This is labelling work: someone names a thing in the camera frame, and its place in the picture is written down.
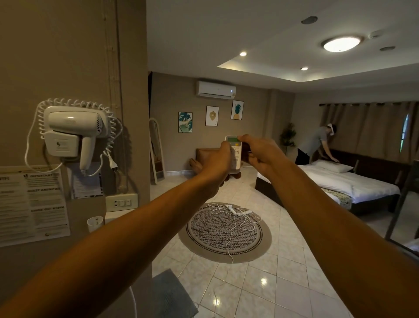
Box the person's right hand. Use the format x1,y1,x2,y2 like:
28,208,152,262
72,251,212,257
237,134,288,177

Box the person's left hand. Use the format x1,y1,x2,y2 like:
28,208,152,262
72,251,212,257
198,140,236,187

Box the white air conditioner remote control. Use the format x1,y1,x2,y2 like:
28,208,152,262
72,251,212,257
225,135,243,175

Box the person's left forearm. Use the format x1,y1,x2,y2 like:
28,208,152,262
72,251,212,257
0,170,223,318

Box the person's right forearm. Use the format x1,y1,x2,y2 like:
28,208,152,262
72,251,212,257
266,159,419,318

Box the green potted plant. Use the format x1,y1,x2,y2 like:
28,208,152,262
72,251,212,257
280,123,297,155

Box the white standing mirror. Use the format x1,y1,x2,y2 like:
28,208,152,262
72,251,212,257
149,118,166,185

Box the round patterned rug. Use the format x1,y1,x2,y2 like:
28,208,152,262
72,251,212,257
178,202,272,264

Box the white pillow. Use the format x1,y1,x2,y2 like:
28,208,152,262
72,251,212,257
311,159,354,174

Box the patterned bed runner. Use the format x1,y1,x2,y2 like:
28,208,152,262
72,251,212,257
321,187,353,211

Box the white bed sheet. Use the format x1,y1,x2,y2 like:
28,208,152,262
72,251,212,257
257,164,401,201

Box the brown curtains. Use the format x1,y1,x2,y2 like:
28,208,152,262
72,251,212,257
319,101,419,164

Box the dark wooden bed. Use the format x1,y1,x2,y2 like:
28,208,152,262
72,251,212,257
255,149,412,217

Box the round ceiling lamp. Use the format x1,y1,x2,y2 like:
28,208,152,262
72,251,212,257
321,35,365,53

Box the small printed notice sheet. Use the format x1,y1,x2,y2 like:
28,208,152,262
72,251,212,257
69,164,105,200

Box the white plug adapter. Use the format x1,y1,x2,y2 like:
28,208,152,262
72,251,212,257
87,215,104,233

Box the grey floor mat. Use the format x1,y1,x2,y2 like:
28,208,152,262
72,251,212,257
153,269,199,318

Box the large printed notice sheet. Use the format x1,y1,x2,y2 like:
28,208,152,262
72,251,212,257
0,166,71,248

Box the pineapple picture frame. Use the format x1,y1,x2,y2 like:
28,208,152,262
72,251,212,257
230,100,245,121

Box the round fruit picture frame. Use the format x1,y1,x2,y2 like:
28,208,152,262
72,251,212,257
205,105,219,127

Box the leaf picture frame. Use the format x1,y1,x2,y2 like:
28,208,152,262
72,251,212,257
178,112,193,134

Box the white wall air conditioner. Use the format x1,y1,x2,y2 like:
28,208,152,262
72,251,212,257
196,81,237,100

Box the white power strip with cable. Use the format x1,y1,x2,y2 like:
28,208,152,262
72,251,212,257
206,203,263,318

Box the white coiled hair dryer cord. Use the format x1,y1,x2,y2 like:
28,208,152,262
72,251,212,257
24,98,124,177

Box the white wall socket panel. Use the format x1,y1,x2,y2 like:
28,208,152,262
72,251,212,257
105,193,139,213

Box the white wall-mounted hair dryer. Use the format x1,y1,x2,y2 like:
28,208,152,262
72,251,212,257
41,105,110,176

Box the dark metal frame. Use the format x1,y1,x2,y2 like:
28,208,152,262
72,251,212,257
384,160,419,254

